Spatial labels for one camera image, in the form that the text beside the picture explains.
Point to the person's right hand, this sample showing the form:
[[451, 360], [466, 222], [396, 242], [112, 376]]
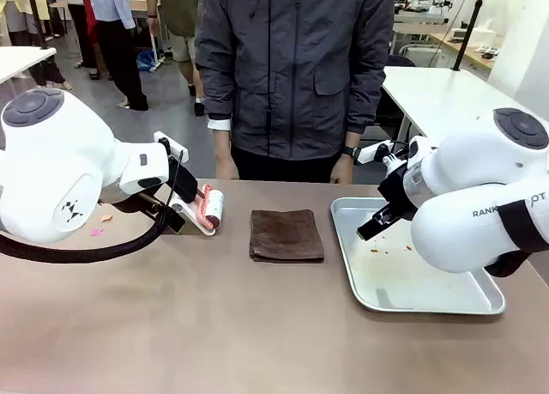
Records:
[[225, 166]]

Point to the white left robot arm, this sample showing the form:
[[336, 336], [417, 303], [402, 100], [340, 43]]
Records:
[[51, 153]]

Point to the person's left forearm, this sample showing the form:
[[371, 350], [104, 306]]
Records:
[[352, 138]]

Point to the silver metal tray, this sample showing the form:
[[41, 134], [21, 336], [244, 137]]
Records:
[[399, 282]]

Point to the black tripod pole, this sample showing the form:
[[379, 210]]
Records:
[[469, 25], [38, 16]]

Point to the brown cloth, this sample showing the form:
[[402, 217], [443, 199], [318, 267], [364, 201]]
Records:
[[286, 236]]

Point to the large white table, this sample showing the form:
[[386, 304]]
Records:
[[433, 98]]

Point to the white lint roller stand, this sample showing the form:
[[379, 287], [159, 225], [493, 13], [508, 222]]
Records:
[[188, 211]]

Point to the bystander in white shirt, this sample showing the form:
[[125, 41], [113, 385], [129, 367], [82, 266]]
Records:
[[120, 46]]

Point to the black office chair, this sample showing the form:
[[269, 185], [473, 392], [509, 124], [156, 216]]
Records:
[[399, 60]]

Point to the person's left hand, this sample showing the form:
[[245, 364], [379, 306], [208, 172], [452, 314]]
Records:
[[343, 173]]

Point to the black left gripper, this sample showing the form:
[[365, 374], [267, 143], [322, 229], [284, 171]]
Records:
[[184, 183]]

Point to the person's right forearm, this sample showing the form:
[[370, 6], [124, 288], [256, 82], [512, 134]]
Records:
[[223, 141]]

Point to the white box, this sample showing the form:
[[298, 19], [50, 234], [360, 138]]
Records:
[[486, 33]]

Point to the black wristwatch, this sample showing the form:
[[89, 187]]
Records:
[[351, 151]]

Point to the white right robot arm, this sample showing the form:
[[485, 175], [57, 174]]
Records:
[[467, 175]]

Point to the person in grey jacket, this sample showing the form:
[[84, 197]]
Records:
[[291, 68]]

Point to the wooden lab counter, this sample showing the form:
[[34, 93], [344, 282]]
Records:
[[465, 50]]

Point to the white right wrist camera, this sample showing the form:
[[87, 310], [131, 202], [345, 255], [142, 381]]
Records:
[[369, 152]]

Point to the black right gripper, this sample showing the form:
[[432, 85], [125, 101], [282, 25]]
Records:
[[401, 192]]

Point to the bystander in olive shirt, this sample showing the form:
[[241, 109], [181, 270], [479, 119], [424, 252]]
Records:
[[180, 25]]

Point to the white table with pole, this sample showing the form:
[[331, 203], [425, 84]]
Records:
[[21, 61]]

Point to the pink and white lint roller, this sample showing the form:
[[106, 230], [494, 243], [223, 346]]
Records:
[[212, 205]]

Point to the pink paper scrap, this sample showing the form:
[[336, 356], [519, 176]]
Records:
[[96, 232]]

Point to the blue plastic bag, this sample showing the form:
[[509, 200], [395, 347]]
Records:
[[146, 61]]

